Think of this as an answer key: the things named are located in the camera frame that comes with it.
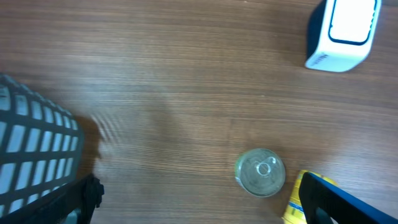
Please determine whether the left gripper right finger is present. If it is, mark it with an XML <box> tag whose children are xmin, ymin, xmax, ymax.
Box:
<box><xmin>298</xmin><ymin>172</ymin><xmax>397</xmax><ymax>224</ymax></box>

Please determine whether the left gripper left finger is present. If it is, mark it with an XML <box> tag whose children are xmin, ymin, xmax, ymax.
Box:
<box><xmin>1</xmin><ymin>174</ymin><xmax>104</xmax><ymax>224</ymax></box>

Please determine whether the yellow mentos bottle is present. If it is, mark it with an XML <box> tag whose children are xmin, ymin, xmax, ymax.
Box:
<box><xmin>282</xmin><ymin>170</ymin><xmax>338</xmax><ymax>224</ymax></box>

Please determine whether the silver tin can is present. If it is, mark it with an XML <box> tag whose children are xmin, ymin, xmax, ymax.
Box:
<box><xmin>234</xmin><ymin>148</ymin><xmax>286</xmax><ymax>197</ymax></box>

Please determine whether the white barcode scanner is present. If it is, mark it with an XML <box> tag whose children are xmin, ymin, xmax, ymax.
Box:
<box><xmin>305</xmin><ymin>0</ymin><xmax>382</xmax><ymax>72</ymax></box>

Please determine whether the grey plastic basket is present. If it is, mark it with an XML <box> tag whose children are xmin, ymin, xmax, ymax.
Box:
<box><xmin>1</xmin><ymin>74</ymin><xmax>84</xmax><ymax>217</ymax></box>

